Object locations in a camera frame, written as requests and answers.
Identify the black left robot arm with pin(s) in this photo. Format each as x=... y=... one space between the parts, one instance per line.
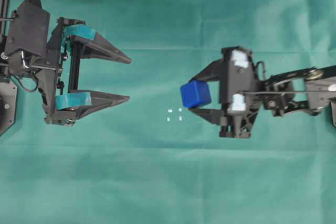
x=6 y=64

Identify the white table marker squares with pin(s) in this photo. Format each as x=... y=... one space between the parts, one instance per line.
x=174 y=114

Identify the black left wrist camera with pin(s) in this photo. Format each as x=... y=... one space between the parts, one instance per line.
x=27 y=36

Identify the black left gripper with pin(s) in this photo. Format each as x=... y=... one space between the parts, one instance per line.
x=58 y=73

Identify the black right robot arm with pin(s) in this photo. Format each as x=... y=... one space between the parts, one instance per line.
x=308 y=90

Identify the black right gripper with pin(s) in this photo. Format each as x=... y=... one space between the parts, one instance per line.
x=238 y=85

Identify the blue block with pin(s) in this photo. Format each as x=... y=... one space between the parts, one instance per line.
x=195 y=93

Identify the green table cloth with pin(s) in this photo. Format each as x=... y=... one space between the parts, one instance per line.
x=127 y=164

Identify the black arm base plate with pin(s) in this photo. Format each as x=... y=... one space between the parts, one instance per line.
x=9 y=93

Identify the black aluminium frame rail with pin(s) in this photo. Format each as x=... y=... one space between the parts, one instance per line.
x=4 y=3

